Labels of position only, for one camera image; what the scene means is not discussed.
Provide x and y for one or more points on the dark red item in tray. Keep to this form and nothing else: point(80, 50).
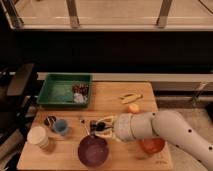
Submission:
point(81, 89)

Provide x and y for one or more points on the white item in tray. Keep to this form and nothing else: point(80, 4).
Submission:
point(79, 98)

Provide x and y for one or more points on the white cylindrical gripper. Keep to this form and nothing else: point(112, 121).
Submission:
point(121, 128)

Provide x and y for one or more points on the peach apple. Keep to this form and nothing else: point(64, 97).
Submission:
point(133, 108)

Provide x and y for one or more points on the black dish brush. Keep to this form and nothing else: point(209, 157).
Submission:
point(98, 126)

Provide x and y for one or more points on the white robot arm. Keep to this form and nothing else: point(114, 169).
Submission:
point(169, 125)

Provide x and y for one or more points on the yellow banana peel toy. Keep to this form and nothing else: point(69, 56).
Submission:
point(129, 98)

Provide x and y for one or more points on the orange bowl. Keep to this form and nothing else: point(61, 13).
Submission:
point(152, 146)

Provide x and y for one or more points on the small black round object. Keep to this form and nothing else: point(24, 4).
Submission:
point(49, 120)

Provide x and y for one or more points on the purple bowl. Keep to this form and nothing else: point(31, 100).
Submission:
point(93, 151)

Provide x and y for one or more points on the green plastic tray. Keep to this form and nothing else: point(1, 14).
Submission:
point(57, 90)

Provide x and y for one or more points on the blue cup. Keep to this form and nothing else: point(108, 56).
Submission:
point(61, 127)

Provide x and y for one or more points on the white cup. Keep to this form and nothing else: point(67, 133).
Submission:
point(38, 136)

